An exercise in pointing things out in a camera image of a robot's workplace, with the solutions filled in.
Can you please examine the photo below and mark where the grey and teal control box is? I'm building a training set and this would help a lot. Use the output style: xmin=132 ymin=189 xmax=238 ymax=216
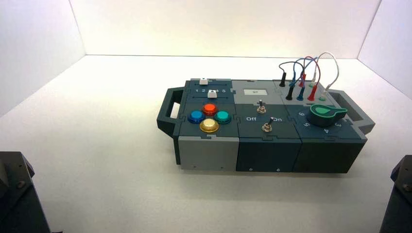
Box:
xmin=156 ymin=78 xmax=376 ymax=175

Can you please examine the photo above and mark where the red round push button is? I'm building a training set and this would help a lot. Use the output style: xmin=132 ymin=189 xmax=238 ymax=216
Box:
xmin=202 ymin=103 xmax=219 ymax=117

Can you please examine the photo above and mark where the yellow round push button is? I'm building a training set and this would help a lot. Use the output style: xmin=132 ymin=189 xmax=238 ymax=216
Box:
xmin=199 ymin=118 xmax=220 ymax=133

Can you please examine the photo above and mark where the blue round push button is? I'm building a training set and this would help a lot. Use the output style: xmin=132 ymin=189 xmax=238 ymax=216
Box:
xmin=188 ymin=110 xmax=206 ymax=124

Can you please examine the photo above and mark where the green round push button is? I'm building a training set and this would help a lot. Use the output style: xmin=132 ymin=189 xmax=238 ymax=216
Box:
xmin=214 ymin=110 xmax=232 ymax=125

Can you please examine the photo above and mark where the small white display screen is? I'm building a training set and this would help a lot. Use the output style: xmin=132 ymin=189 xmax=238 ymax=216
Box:
xmin=243 ymin=89 xmax=268 ymax=97

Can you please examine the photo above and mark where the green rotary selector knob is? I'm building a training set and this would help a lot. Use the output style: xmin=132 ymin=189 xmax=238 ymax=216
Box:
xmin=309 ymin=104 xmax=348 ymax=127

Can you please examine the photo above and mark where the black jumper cable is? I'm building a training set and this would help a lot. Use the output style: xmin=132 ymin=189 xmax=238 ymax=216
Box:
xmin=278 ymin=62 xmax=305 ymax=101

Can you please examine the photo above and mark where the blue jumper cable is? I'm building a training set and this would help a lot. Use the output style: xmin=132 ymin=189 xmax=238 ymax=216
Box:
xmin=289 ymin=58 xmax=319 ymax=101

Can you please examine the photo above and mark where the red jumper cable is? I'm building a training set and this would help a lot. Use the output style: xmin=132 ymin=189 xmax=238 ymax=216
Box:
xmin=298 ymin=56 xmax=322 ymax=102

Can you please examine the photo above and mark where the white jumper cable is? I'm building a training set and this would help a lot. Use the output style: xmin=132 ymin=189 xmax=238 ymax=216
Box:
xmin=310 ymin=51 xmax=340 ymax=97

